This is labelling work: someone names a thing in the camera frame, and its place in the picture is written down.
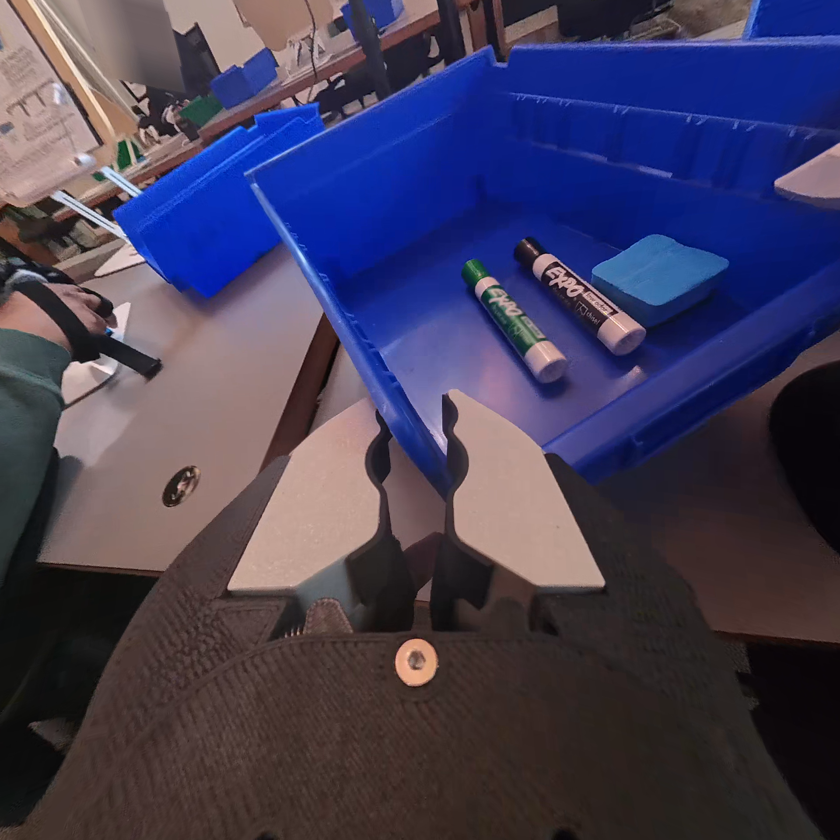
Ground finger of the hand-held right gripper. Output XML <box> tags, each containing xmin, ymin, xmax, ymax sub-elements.
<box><xmin>774</xmin><ymin>143</ymin><xmax>840</xmax><ymax>212</ymax></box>

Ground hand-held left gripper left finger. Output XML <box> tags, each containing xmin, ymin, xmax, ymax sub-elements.
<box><xmin>226</xmin><ymin>399</ymin><xmax>416</xmax><ymax>632</ymax></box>

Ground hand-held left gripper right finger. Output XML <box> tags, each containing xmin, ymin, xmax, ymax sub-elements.
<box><xmin>430</xmin><ymin>389</ymin><xmax>606</xmax><ymax>631</ymax></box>

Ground blue whiteboard eraser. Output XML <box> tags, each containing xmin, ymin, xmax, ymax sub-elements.
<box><xmin>591</xmin><ymin>234</ymin><xmax>731</xmax><ymax>328</ymax></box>

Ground green dry erase marker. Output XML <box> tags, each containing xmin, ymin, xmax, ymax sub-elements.
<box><xmin>461</xmin><ymin>258</ymin><xmax>568</xmax><ymax>383</ymax></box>

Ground black dry erase marker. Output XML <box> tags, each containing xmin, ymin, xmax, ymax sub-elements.
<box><xmin>514</xmin><ymin>236</ymin><xmax>647</xmax><ymax>356</ymax></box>

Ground metal table grommet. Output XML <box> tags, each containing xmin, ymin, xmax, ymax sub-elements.
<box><xmin>162</xmin><ymin>465</ymin><xmax>201</xmax><ymax>508</ymax></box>

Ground black textured cushion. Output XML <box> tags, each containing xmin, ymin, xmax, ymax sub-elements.
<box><xmin>769</xmin><ymin>360</ymin><xmax>840</xmax><ymax>553</ymax></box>

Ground green plastic bin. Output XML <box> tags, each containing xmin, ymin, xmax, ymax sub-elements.
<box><xmin>178</xmin><ymin>95</ymin><xmax>225</xmax><ymax>129</ymax></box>

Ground small blue plastic bin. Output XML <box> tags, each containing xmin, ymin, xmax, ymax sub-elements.
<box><xmin>210</xmin><ymin>47</ymin><xmax>280</xmax><ymax>109</ymax></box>
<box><xmin>341</xmin><ymin>0</ymin><xmax>406</xmax><ymax>32</ymax></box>

